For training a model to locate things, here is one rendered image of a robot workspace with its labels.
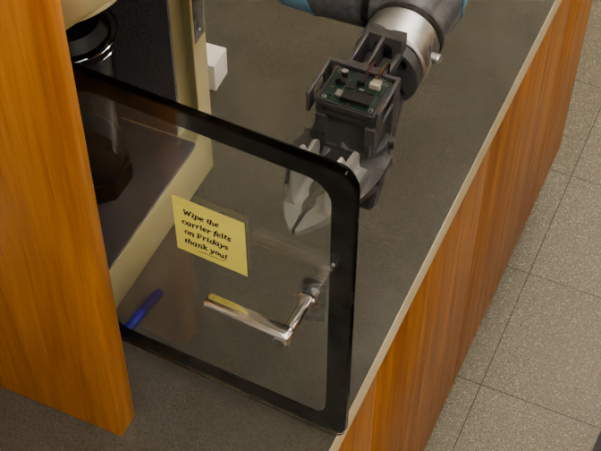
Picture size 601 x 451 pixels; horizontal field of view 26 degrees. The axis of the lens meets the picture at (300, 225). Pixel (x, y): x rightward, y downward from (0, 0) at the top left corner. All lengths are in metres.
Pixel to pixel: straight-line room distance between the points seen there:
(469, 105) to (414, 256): 0.27
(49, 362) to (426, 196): 0.53
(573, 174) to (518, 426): 0.69
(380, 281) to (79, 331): 0.41
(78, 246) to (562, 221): 1.84
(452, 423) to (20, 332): 1.34
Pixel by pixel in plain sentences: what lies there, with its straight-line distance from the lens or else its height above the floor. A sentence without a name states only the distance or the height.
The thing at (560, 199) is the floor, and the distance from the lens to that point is 2.93.
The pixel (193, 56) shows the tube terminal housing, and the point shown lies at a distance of 1.50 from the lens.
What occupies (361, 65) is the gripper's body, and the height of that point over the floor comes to 1.35.
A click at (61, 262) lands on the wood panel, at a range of 1.21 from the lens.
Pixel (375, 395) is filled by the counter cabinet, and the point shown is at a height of 0.70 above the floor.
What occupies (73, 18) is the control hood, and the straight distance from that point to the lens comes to 1.09.
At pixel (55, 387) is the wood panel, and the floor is 0.99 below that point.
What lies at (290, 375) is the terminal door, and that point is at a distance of 1.31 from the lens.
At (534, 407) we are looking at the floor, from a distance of 2.59.
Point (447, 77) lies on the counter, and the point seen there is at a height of 0.94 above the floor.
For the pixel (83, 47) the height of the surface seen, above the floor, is 1.25.
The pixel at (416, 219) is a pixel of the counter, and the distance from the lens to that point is 1.61.
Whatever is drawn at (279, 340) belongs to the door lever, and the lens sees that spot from 1.16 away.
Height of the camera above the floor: 2.16
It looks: 50 degrees down
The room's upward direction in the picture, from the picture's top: straight up
